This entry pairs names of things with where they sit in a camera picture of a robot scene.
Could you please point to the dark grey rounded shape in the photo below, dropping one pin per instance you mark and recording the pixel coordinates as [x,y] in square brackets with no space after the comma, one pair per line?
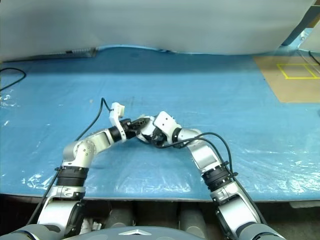
[120,217]
[191,220]

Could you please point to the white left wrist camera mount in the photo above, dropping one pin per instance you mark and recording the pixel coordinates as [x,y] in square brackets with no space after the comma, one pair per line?
[117,117]

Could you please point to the grey power strip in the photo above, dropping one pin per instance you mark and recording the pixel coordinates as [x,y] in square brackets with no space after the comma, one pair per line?
[80,52]

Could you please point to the blue metal frame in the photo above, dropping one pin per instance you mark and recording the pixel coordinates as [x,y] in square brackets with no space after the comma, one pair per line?
[297,32]

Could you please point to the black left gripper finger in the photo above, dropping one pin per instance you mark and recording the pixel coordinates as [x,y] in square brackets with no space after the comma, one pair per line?
[141,122]

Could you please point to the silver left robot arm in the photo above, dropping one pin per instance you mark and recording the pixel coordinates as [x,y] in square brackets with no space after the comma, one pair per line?
[100,140]

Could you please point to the brown cardboard sheet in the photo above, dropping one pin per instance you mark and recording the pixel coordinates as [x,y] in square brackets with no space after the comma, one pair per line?
[287,90]

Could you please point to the grey robot torso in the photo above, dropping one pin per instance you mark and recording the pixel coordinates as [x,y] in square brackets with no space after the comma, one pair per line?
[140,235]

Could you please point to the yellow tape square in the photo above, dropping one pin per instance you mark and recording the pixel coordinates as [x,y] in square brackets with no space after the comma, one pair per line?
[292,64]

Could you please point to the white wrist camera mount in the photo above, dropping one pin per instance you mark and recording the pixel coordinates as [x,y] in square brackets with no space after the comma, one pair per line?
[117,117]
[163,122]

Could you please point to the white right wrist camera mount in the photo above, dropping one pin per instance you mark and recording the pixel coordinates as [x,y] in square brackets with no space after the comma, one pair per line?
[163,122]

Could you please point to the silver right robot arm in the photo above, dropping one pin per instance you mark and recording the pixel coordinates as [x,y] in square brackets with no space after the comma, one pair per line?
[205,155]

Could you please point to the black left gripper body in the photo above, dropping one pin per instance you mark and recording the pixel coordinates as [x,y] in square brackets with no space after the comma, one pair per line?
[128,128]

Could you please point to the blue plastic table cover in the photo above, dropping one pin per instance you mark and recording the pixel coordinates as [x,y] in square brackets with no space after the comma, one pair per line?
[175,87]

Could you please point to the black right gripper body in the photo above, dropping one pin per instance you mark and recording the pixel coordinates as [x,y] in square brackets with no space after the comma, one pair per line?
[158,138]

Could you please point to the white backdrop sheet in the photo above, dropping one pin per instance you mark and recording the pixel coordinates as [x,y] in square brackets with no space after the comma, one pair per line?
[150,22]

